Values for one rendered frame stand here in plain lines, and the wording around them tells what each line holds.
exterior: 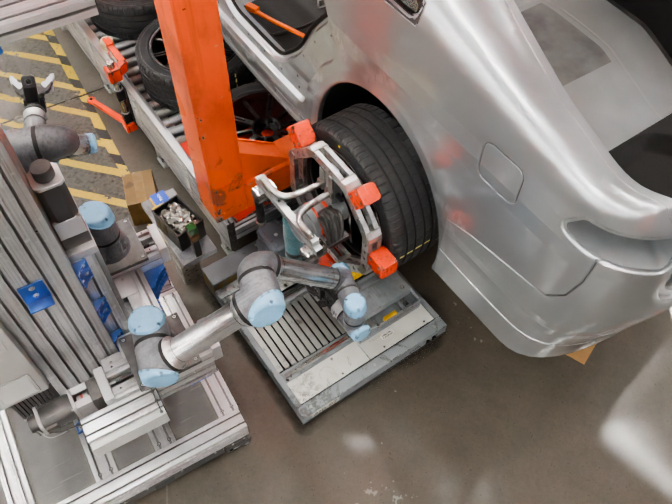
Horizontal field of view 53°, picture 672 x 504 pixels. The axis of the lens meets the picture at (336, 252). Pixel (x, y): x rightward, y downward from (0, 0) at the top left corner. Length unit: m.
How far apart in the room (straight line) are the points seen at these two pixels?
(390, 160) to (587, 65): 1.13
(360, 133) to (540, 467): 1.67
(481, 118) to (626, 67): 1.41
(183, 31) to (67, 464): 1.76
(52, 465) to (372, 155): 1.78
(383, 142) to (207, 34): 0.71
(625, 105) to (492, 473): 1.69
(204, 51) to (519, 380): 2.04
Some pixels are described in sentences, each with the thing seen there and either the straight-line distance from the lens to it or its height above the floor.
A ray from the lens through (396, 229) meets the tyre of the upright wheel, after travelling 2.48.
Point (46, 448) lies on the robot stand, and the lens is 3.12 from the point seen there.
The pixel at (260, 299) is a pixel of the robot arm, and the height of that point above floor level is 1.25.
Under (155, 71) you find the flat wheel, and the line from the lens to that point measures 3.89.
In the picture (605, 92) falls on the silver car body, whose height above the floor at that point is 0.97.
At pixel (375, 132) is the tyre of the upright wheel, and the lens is 2.52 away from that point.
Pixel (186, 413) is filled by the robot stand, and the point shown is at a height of 0.21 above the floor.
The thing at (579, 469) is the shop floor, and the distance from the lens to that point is 3.29.
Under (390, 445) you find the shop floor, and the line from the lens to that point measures 3.14.
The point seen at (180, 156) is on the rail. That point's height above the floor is 0.39.
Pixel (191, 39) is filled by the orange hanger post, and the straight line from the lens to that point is 2.41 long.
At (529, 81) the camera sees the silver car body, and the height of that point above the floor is 1.72.
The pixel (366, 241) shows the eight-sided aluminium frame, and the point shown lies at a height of 0.95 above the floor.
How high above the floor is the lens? 2.96
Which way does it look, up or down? 55 degrees down
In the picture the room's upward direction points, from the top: 1 degrees clockwise
